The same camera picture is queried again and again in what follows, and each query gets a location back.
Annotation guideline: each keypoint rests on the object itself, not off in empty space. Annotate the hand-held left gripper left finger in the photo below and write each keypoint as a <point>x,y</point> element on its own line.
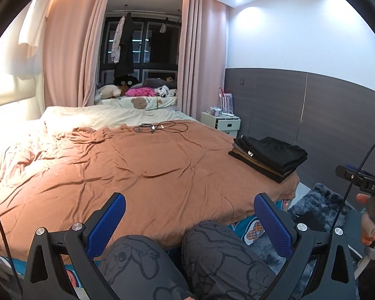
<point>111,222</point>

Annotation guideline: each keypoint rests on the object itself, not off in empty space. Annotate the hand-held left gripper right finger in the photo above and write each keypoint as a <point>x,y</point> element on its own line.
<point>273,222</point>

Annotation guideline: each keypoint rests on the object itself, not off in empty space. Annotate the grey pillow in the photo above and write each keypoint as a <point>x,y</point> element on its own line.
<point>156,82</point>

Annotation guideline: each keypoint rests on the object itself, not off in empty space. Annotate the striped gift bag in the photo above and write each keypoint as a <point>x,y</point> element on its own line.
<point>226,103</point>

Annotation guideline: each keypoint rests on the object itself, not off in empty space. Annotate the stack of folded clothes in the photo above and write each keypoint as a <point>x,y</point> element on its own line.
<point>262,168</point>

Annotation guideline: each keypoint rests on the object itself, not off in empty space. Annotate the brown blanket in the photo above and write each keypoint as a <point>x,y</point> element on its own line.
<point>143,168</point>

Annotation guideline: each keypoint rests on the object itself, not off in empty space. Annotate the floral hanging garment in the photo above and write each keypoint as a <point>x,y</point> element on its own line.
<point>117,40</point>

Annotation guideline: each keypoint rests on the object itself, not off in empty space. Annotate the person's right hand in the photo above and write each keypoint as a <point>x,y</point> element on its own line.
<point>369,228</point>

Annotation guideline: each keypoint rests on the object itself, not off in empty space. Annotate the black and white plush toy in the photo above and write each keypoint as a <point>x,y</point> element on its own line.
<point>165,91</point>

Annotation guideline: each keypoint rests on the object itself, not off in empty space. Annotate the white power strip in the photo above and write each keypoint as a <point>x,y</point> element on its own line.
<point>230,115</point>

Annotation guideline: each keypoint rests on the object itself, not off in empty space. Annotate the white nightstand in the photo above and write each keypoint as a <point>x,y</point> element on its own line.
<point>228,126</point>

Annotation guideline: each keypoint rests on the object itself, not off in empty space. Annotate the cream plush toy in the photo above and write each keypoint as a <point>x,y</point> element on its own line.
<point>107,92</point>

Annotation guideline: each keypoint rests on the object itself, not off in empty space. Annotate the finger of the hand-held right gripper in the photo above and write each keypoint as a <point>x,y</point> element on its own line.
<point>350,173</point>

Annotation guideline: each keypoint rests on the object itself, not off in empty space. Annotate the grey shaggy rug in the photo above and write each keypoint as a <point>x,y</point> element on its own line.
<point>325,200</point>

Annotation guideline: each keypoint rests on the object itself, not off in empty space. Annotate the bear printed bedding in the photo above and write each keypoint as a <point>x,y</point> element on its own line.
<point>137,103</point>

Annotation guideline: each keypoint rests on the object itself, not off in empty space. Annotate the cream padded headboard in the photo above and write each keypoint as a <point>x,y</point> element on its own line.
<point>15,90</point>

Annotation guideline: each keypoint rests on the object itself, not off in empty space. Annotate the person's right leg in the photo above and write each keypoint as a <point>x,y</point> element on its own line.
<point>225,256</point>

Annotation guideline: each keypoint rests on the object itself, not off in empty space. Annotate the person's left leg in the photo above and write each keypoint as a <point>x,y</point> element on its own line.
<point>137,268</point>

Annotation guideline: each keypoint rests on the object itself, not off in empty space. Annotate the pink curtain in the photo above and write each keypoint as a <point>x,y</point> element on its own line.
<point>72,53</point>
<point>203,56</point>

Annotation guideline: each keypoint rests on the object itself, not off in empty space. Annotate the person's leg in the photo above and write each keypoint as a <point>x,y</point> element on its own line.
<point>137,268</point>
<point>225,256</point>

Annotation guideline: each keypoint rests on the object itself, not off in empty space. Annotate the white hanging garment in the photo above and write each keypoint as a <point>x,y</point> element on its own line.
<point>34,28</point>

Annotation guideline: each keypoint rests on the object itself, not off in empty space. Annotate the pink cloth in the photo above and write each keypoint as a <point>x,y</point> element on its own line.
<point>140,92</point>

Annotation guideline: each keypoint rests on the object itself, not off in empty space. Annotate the black hanging garment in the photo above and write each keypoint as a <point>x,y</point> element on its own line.
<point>126,53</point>

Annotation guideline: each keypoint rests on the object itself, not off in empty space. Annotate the black plush toy with glasses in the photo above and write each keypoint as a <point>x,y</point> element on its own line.
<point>125,82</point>

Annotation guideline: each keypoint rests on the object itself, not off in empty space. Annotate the blue printed bed sheet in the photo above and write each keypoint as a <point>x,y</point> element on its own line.
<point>253,228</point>

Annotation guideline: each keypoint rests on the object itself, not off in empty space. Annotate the dark glass window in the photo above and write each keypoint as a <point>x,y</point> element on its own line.
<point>150,47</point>

